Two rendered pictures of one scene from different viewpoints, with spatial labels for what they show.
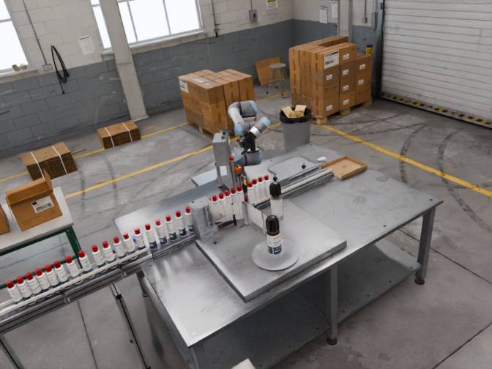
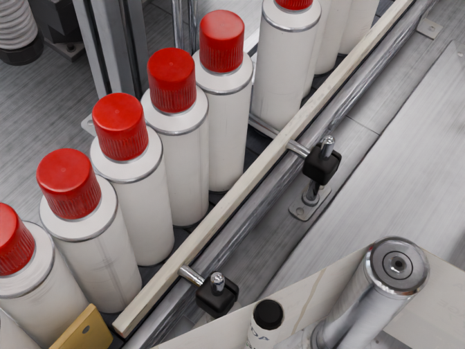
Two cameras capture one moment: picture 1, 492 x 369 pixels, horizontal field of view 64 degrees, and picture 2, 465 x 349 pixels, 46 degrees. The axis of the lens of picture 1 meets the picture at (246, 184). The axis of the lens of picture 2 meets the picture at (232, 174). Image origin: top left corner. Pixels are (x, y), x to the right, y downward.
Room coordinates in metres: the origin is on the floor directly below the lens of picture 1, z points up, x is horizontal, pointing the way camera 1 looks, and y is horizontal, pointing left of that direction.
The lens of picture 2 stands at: (2.29, 0.18, 1.37)
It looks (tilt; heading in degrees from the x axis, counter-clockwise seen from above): 59 degrees down; 331
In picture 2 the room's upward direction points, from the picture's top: 4 degrees clockwise
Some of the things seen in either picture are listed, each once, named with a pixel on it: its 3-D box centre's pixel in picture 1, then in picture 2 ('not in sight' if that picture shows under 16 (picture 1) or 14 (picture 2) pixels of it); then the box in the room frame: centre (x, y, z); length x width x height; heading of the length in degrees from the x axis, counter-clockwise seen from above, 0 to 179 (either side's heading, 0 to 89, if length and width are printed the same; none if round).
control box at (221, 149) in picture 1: (222, 148); not in sight; (2.61, 0.13, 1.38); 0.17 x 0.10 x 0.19; 173
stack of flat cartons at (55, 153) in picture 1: (49, 162); not in sight; (5.62, 2.95, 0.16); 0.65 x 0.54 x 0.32; 121
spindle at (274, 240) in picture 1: (273, 236); not in sight; (1.97, -0.13, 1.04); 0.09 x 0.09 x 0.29
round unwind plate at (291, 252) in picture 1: (275, 254); not in sight; (1.97, -0.13, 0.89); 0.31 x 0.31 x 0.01
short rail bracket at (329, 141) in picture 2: not in sight; (320, 171); (2.51, -0.04, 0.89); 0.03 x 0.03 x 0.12; 28
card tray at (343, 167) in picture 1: (343, 166); not in sight; (3.05, -0.88, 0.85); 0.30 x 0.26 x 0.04; 118
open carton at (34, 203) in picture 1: (31, 198); not in sight; (3.03, 1.86, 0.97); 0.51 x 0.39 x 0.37; 32
